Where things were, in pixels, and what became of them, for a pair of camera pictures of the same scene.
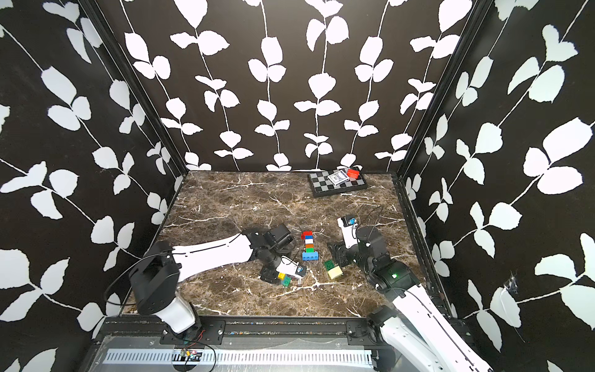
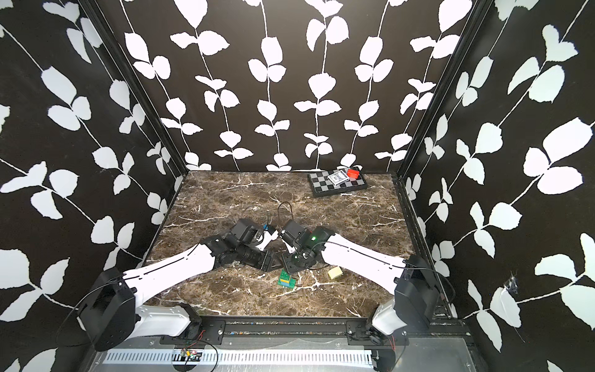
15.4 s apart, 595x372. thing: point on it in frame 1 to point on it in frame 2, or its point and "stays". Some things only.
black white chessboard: x=321 y=185 stays
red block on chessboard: x=354 y=173 stays
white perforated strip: x=242 y=357 stays
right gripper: x=339 y=254 to x=290 y=267
